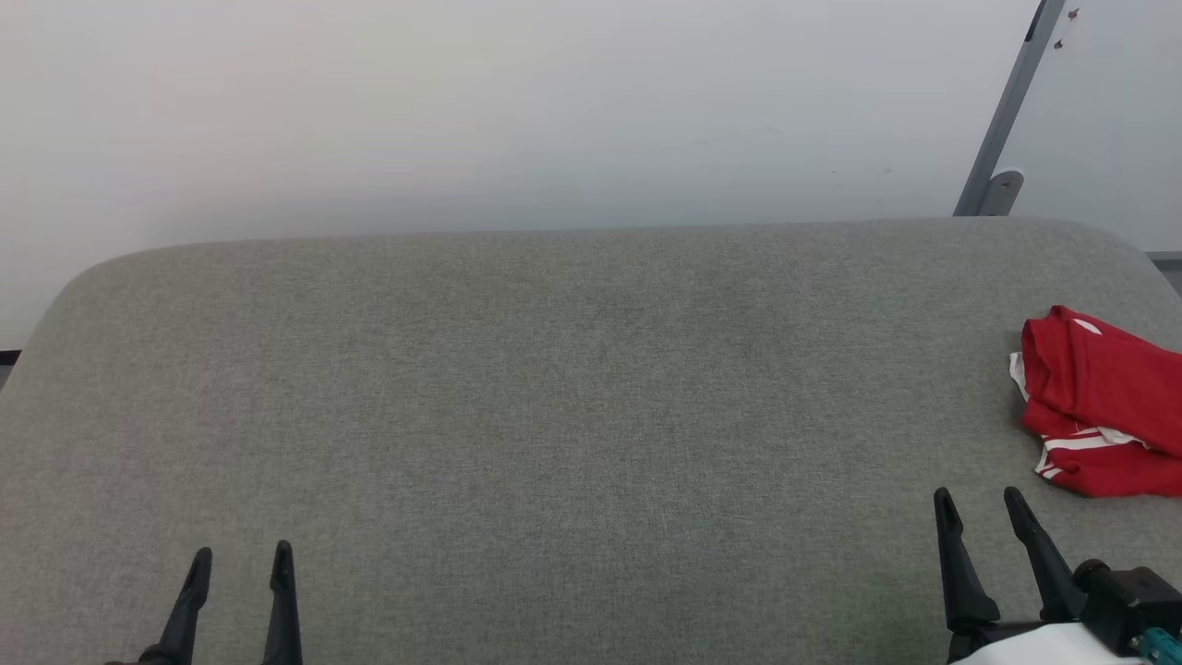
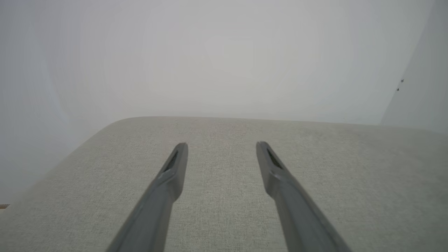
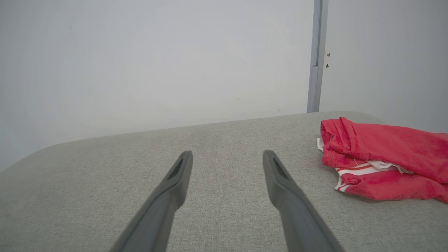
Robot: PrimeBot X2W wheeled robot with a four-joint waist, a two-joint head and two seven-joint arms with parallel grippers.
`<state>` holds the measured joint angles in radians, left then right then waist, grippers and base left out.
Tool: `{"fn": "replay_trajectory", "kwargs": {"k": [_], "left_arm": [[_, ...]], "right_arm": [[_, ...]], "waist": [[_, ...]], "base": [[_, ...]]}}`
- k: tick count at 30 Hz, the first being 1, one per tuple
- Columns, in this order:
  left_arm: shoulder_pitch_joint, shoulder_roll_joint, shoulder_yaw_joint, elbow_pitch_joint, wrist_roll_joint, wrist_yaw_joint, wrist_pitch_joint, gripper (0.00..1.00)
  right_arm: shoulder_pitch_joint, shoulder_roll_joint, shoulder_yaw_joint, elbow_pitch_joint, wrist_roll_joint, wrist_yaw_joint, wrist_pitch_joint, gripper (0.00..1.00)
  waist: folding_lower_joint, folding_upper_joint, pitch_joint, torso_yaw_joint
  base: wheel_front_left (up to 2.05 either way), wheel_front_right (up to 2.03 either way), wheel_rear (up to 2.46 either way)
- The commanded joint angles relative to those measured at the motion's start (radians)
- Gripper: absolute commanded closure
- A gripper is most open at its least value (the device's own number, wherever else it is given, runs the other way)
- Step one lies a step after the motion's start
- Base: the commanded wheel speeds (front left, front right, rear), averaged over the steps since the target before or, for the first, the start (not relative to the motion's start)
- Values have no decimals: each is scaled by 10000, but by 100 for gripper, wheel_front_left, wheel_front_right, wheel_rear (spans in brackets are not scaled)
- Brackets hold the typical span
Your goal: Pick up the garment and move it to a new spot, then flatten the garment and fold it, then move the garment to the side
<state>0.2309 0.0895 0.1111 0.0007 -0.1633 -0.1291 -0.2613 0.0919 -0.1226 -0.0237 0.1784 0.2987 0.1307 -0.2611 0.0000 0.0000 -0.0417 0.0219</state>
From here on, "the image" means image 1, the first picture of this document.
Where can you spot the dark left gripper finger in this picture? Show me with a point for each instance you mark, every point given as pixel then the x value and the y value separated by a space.
pixel 283 610
pixel 189 610

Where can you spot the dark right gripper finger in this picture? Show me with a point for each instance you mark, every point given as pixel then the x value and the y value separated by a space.
pixel 962 573
pixel 1048 573

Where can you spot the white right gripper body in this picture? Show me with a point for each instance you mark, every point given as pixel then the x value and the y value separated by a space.
pixel 1034 646

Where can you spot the red and white shirt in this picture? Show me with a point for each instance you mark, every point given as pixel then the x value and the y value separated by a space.
pixel 1099 397

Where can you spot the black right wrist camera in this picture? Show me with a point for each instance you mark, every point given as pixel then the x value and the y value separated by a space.
pixel 1131 600

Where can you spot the grey metal bracket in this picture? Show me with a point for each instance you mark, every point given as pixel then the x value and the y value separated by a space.
pixel 1002 194

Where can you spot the grey metal post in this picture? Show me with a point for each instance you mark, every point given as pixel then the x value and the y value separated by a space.
pixel 1011 102

